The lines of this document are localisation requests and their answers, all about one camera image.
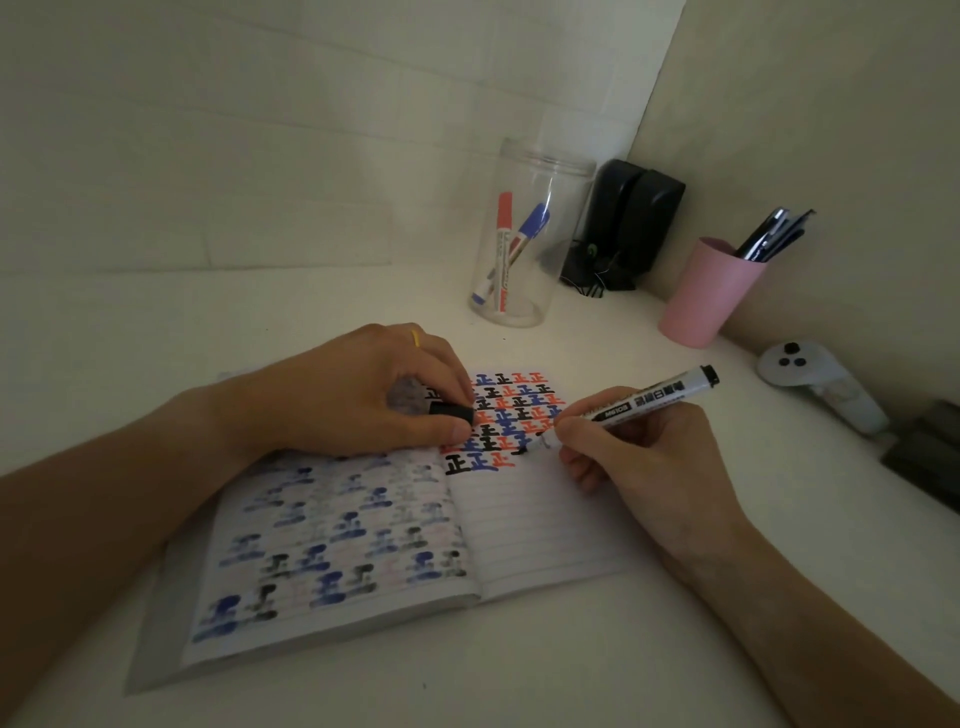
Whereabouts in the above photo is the person's right hand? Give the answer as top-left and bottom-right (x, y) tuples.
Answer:
(553, 386), (759, 586)

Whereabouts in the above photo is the person's left hand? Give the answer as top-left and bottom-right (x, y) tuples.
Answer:
(213, 322), (478, 460)

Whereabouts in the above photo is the white black-tipped marker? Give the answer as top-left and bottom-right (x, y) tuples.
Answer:
(536, 364), (721, 451)

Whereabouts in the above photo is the lined notebook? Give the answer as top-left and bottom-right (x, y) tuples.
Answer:
(123, 367), (654, 695)

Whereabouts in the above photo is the person's right forearm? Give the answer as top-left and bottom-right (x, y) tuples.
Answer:
(686, 521), (960, 728)

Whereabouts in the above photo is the person's left forearm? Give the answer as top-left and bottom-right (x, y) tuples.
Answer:
(0, 378), (249, 721)

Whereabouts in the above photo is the red marker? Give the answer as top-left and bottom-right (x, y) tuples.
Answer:
(494, 191), (516, 313)

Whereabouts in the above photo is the blue marker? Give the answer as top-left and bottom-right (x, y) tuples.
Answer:
(470, 203), (551, 307)

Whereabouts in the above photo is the white handheld controller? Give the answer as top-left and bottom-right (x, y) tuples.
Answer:
(755, 341), (894, 438)

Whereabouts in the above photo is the pink cup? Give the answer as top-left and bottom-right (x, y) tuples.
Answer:
(658, 236), (768, 350)

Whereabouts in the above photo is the bunch of black pens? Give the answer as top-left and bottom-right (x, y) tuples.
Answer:
(734, 207), (817, 264)

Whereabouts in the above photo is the clear plastic jar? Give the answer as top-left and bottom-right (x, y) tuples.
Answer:
(470, 137), (598, 329)

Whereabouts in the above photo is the black flat case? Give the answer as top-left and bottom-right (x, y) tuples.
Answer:
(881, 399), (960, 515)

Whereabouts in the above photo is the black cable bundle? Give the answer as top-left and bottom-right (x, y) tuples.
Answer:
(559, 238), (639, 298)

